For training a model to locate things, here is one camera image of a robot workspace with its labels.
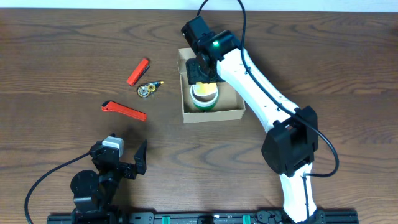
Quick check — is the yellow sticky note pad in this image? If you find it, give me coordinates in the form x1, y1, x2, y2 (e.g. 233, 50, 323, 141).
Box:
193, 82, 218, 96

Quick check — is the red utility knife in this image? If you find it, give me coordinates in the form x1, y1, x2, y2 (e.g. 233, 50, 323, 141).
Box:
101, 101, 147, 121

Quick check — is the green tape roll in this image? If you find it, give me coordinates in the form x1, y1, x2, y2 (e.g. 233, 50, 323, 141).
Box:
192, 94, 219, 110

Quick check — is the brown cardboard box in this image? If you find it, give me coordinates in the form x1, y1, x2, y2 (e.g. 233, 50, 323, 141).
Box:
177, 48, 246, 123

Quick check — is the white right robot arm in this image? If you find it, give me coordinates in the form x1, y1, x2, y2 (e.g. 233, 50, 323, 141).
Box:
181, 16, 318, 223

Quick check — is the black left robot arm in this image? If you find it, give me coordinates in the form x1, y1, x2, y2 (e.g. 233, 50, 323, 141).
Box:
70, 136, 147, 224

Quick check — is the correction tape dispenser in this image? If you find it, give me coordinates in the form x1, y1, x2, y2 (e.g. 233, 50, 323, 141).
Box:
137, 81, 164, 98

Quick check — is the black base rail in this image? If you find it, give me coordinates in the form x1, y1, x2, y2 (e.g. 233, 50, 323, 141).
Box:
47, 210, 359, 224

